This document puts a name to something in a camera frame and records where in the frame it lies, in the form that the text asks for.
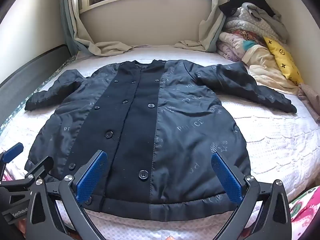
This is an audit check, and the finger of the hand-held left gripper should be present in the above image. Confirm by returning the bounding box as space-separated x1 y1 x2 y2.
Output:
24 156 54 180
0 142 24 176

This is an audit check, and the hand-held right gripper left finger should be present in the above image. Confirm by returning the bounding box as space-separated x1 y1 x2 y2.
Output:
26 150 108 240

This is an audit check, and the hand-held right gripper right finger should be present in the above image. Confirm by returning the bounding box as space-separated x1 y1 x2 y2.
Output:
211 152 292 240

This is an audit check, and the black printed coat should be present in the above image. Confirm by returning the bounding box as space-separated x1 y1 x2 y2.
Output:
24 59 297 222

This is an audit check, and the white quilted bed cover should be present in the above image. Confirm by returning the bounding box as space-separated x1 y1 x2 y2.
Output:
0 44 320 239

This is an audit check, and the pink printed sheet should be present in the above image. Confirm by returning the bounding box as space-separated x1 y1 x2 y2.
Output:
290 185 320 240

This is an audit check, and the grey bed headboard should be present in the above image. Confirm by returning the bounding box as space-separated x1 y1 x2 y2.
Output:
0 44 75 128

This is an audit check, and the brown knitted cloth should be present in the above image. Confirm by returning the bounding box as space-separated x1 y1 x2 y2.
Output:
296 82 320 124

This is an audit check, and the cream blanket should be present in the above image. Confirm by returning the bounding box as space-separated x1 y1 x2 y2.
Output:
241 44 299 92

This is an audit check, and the beige blanket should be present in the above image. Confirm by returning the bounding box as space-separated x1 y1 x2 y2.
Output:
67 0 133 57

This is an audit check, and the pink floral blanket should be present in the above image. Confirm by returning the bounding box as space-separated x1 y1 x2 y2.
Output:
216 31 250 63

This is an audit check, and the yellow patterned pillow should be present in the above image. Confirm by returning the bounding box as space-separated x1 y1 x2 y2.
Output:
262 36 304 87

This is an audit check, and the colourful patchwork blanket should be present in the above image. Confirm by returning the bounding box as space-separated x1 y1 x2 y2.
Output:
231 29 262 53

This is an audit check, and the beige curtain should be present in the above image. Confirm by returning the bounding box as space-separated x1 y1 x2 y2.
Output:
174 0 227 53

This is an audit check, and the grey dotted quilt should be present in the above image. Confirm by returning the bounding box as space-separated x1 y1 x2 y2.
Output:
222 6 288 43

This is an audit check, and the grey garment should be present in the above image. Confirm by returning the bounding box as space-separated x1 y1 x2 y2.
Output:
241 2 283 30

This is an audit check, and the black garment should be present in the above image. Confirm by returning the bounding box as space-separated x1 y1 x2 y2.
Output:
219 0 275 18

